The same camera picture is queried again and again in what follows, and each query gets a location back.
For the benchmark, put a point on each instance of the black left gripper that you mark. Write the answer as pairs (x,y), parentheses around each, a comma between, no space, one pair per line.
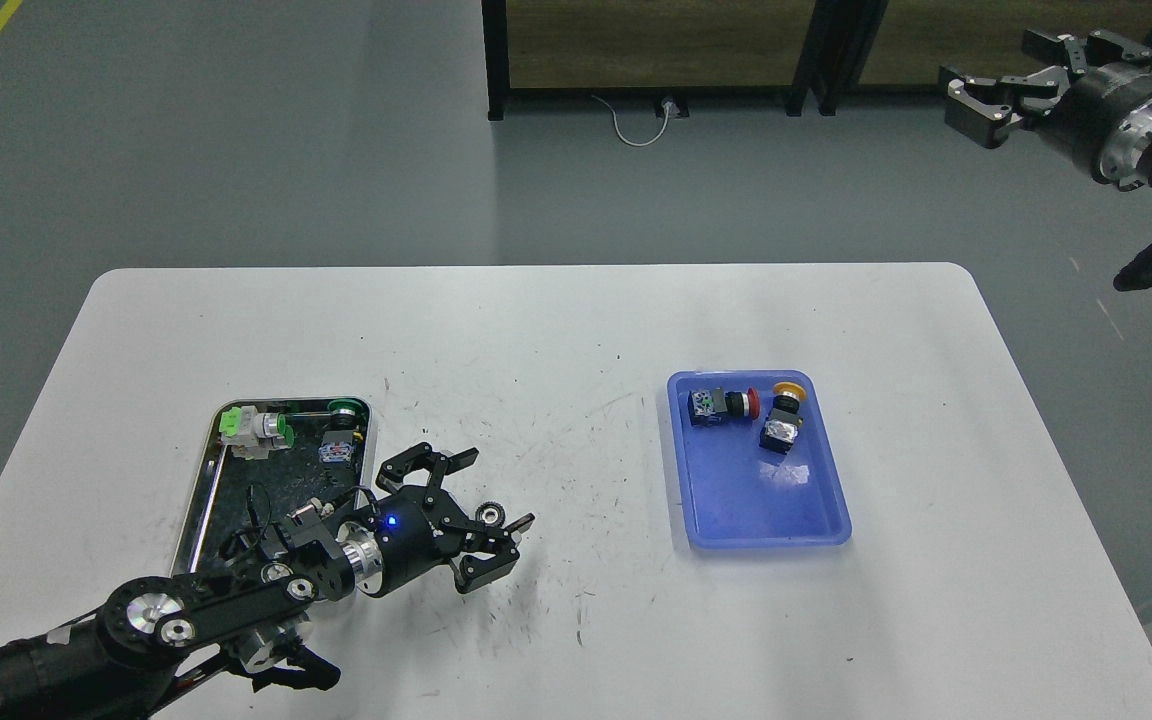
(393,540)

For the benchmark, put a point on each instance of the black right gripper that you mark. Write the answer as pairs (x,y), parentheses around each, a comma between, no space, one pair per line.
(1103,120)

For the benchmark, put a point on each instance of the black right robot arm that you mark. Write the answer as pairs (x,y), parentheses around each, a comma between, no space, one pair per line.
(1090,101)

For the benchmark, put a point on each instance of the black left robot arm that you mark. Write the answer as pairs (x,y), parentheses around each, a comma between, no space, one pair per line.
(157,638)

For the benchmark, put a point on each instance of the silver metal tray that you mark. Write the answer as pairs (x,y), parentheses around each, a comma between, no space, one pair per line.
(233,499)

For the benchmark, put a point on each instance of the blue plastic tray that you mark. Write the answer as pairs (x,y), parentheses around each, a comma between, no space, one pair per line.
(737,496)

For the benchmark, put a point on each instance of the green push button switch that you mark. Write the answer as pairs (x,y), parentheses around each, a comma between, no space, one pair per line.
(341,441)

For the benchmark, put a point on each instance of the green white selector switch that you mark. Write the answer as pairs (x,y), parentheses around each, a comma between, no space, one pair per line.
(251,434)

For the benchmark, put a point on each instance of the wooden cabinet black frame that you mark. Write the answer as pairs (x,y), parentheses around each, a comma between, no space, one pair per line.
(658,50)

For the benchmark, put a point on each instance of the red push button switch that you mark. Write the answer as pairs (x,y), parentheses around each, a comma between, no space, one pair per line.
(708,407)

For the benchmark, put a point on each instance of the yellow push button switch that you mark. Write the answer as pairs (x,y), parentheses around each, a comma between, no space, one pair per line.
(783,422)

